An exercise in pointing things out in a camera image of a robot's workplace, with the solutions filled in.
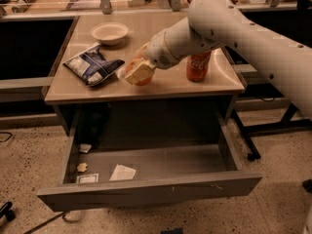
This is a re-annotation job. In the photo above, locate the blue white chip bag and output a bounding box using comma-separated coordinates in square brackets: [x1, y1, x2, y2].
[63, 43, 125, 86]

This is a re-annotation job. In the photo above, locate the black floor cable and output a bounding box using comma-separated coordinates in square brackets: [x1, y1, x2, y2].
[22, 212, 67, 234]

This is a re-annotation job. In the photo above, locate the orange fruit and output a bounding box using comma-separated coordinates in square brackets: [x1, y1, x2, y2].
[125, 57, 154, 87]

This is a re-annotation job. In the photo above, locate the grey open drawer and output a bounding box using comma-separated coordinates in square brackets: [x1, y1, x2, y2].
[38, 109, 261, 212]

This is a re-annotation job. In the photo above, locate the beige top cabinet counter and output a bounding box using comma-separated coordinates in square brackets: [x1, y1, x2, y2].
[45, 12, 244, 132]

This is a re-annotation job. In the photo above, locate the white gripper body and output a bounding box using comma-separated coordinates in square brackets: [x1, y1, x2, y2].
[146, 29, 179, 69]

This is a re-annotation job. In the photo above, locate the white paper sheet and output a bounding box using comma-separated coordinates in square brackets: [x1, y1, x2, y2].
[109, 164, 137, 181]

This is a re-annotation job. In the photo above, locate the red soda can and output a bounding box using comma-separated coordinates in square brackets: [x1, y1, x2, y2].
[186, 52, 212, 82]

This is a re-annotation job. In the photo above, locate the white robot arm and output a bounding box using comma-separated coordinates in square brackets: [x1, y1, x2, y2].
[126, 0, 312, 118]

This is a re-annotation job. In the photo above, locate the crumpled yellow scrap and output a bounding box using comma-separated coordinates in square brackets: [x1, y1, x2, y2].
[77, 163, 88, 173]

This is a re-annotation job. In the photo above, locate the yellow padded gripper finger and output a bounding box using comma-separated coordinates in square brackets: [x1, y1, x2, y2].
[124, 57, 158, 86]
[133, 43, 148, 59]

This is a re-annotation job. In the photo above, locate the white bowl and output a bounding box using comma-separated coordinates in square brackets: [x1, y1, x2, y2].
[91, 22, 129, 46]

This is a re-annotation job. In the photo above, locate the small framed card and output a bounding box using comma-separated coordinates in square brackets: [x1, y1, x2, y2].
[76, 174, 98, 183]

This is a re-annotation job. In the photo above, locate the small white paper scrap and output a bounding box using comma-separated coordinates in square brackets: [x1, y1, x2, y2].
[79, 143, 92, 153]

